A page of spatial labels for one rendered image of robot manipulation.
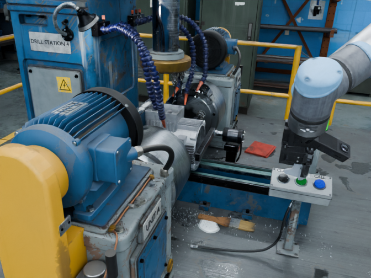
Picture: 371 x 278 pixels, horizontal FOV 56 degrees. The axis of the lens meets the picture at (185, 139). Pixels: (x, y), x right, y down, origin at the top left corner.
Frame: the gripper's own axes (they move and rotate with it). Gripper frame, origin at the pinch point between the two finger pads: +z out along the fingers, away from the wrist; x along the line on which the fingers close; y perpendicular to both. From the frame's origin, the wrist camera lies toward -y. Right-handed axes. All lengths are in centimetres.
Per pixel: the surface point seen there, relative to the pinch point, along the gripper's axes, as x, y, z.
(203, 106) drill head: -42, 40, 17
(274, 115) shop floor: -280, 15, 241
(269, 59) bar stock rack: -399, 37, 240
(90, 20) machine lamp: -12, 62, -37
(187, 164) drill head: 1.6, 33.6, 1.4
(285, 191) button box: 3.6, 3.9, 3.5
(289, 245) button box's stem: 9.0, -0.3, 24.5
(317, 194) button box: 3.5, -4.7, 2.5
